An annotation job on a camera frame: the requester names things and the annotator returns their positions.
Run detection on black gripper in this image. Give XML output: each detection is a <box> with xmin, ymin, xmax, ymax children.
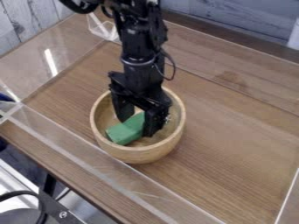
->
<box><xmin>108</xmin><ymin>58</ymin><xmax>172</xmax><ymax>137</ymax></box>

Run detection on green rectangular block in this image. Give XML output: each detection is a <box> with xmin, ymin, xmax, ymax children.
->
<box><xmin>105</xmin><ymin>112</ymin><xmax>145</xmax><ymax>145</ymax></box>

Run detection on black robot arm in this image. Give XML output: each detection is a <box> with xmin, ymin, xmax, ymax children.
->
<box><xmin>59</xmin><ymin>0</ymin><xmax>172</xmax><ymax>137</ymax></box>

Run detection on brown wooden bowl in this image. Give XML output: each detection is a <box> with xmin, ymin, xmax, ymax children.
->
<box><xmin>89</xmin><ymin>87</ymin><xmax>187</xmax><ymax>164</ymax></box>

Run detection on black table leg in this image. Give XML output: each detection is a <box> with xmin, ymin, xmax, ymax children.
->
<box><xmin>43</xmin><ymin>174</ymin><xmax>57</xmax><ymax>196</ymax></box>

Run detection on blue object at left edge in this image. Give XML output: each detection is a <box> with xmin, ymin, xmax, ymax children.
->
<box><xmin>0</xmin><ymin>92</ymin><xmax>15</xmax><ymax>152</ymax></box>

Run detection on clear acrylic barrier wall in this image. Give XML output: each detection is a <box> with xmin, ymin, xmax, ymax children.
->
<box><xmin>0</xmin><ymin>14</ymin><xmax>299</xmax><ymax>224</ymax></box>

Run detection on clear acrylic corner bracket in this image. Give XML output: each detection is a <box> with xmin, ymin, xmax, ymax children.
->
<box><xmin>87</xmin><ymin>13</ymin><xmax>117</xmax><ymax>42</ymax></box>

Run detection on black metal bracket with screw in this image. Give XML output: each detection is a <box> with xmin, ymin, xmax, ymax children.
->
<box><xmin>39</xmin><ymin>190</ymin><xmax>87</xmax><ymax>224</ymax></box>

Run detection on black cable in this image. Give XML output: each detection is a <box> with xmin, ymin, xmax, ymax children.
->
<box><xmin>0</xmin><ymin>190</ymin><xmax>48</xmax><ymax>224</ymax></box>

